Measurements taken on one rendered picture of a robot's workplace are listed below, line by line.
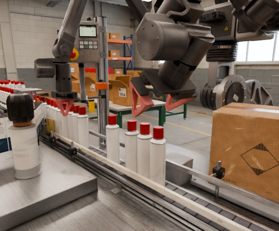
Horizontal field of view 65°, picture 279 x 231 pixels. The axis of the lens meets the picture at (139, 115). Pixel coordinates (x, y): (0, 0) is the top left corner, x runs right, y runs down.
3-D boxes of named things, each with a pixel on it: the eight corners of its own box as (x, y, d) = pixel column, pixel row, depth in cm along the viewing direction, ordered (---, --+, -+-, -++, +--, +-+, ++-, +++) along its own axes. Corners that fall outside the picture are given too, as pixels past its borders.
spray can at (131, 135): (122, 173, 81) (121, 120, 76) (132, 169, 84) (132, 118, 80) (131, 179, 77) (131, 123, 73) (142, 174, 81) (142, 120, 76)
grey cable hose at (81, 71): (79, 102, 120) (76, 63, 115) (84, 101, 122) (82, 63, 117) (82, 103, 117) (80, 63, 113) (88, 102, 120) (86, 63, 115)
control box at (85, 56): (68, 63, 114) (65, 24, 109) (101, 63, 116) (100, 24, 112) (64, 63, 104) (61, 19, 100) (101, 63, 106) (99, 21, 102)
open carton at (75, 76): (66, 91, 432) (64, 72, 423) (87, 90, 458) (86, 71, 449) (74, 93, 401) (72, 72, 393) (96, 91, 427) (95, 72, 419)
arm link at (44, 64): (69, 44, 80) (63, 47, 87) (36, 41, 74) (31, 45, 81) (71, 77, 82) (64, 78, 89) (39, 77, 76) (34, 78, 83)
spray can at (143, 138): (134, 179, 77) (133, 123, 73) (144, 174, 81) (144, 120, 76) (144, 184, 73) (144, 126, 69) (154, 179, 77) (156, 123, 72)
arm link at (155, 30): (192, -15, 38) (165, 24, 45) (138, -31, 32) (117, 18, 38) (227, 36, 34) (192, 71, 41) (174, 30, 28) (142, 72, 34)
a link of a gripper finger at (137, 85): (118, 104, 48) (132, 71, 41) (144, 101, 52) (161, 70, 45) (132, 129, 44) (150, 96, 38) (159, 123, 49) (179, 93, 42)
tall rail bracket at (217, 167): (201, 214, 66) (205, 164, 63) (213, 204, 71) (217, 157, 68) (211, 219, 64) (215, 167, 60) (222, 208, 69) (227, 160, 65)
